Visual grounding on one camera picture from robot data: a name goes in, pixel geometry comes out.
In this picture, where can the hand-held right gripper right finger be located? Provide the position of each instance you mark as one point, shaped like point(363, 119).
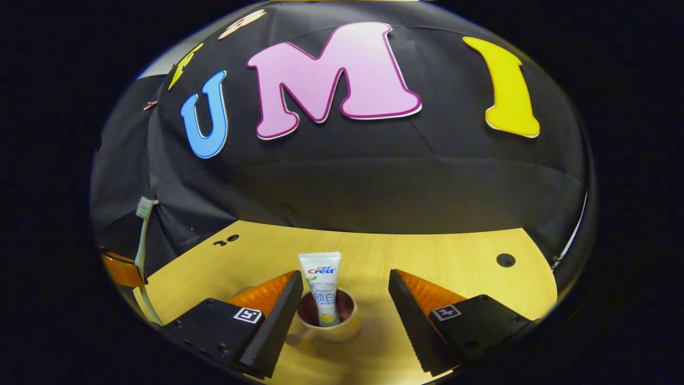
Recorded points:
point(409, 315)

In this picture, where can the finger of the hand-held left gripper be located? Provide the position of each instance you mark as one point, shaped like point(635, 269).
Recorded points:
point(123, 270)

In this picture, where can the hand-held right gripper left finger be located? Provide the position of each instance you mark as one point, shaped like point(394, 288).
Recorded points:
point(278, 321)

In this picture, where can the pale green toothbrush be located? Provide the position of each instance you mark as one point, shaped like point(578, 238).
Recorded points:
point(141, 251)

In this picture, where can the white toothpaste tube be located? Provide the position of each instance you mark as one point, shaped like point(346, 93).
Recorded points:
point(320, 278)

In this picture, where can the beige cup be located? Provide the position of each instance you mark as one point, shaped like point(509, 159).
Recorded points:
point(344, 323)

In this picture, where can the wooden desktop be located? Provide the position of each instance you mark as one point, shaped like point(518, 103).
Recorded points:
point(454, 267)

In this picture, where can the black backdrop cloth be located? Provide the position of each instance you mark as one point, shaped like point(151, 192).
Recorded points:
point(374, 176)

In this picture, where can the copper clip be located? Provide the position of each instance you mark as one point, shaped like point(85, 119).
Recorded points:
point(150, 105)

